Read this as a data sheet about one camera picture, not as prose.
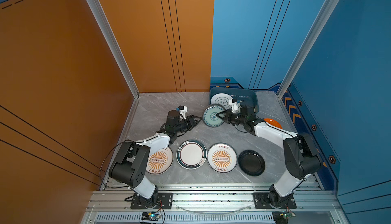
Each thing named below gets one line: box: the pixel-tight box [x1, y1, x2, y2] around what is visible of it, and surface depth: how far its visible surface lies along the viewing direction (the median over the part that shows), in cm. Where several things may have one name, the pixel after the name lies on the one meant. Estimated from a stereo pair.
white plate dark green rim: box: [176, 139, 208, 170], surface depth 89 cm
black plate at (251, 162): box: [238, 149, 266, 177], surface depth 87 cm
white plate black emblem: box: [210, 92, 234, 110], surface depth 118 cm
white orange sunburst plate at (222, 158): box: [207, 142, 238, 174], surface depth 89 cm
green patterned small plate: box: [202, 103, 227, 128], surface depth 89 cm
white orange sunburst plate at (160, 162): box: [146, 146, 174, 175], surface depth 87 cm
